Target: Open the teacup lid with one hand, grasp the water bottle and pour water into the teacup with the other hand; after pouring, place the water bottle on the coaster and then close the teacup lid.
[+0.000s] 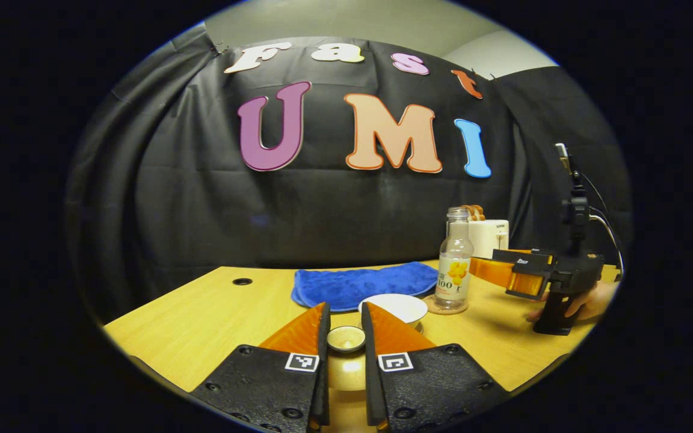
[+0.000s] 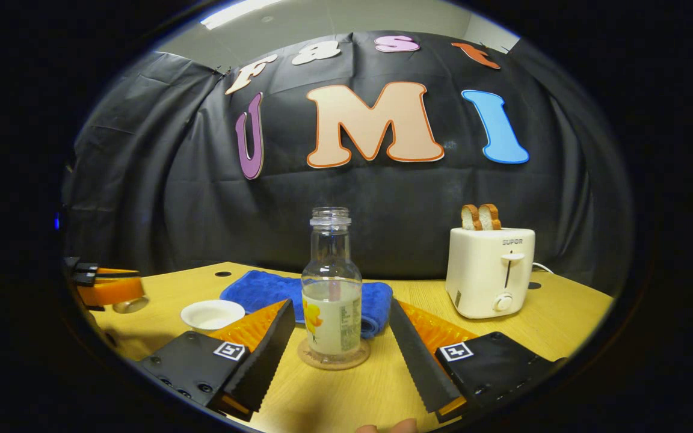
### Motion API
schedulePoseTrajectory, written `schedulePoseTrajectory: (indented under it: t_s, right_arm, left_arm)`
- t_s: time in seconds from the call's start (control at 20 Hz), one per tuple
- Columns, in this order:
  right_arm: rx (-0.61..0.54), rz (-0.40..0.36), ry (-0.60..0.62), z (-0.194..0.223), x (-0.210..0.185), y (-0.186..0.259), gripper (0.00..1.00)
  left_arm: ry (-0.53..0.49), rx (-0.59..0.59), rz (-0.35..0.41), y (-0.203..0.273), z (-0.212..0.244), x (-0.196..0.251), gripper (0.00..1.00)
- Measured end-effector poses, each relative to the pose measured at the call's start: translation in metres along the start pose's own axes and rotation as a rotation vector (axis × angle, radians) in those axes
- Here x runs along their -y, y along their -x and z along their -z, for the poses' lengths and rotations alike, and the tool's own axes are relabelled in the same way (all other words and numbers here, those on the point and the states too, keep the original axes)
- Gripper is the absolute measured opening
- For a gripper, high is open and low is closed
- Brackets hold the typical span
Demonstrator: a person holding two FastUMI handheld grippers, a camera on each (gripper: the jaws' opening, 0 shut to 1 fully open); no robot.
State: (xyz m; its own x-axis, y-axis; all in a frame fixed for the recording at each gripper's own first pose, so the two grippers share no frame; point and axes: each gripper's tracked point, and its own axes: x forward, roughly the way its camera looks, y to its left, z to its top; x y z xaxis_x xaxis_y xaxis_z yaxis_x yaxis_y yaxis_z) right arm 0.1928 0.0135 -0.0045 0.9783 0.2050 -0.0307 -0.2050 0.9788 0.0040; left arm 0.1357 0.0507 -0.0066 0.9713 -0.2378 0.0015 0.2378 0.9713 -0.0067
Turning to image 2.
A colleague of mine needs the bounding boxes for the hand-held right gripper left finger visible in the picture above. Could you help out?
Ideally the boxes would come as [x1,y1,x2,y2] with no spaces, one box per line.
[141,299,296,422]

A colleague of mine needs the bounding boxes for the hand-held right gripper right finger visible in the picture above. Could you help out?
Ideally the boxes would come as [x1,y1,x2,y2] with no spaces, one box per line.
[389,299,567,423]

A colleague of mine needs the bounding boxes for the cream teacup lid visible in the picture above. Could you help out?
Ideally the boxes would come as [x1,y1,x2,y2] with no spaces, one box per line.
[112,296,150,314]

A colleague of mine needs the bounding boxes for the cream ceramic teacup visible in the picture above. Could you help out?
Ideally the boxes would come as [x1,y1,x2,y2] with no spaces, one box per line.
[180,299,246,331]

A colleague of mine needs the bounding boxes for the round cork coaster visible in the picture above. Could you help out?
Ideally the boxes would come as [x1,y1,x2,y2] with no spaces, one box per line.
[297,337,371,370]

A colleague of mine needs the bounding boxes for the clear glass water bottle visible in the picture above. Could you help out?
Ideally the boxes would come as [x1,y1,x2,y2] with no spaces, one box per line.
[301,207,363,365]

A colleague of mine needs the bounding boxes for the blue folded towel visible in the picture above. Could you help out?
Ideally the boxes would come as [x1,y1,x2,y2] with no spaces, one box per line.
[220,269,393,339]

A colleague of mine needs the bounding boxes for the white toaster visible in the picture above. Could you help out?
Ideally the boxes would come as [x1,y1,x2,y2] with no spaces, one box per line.
[446,227,536,319]

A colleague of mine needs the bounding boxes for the black backdrop cloth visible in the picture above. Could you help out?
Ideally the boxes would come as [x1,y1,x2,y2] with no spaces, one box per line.
[61,30,633,298]

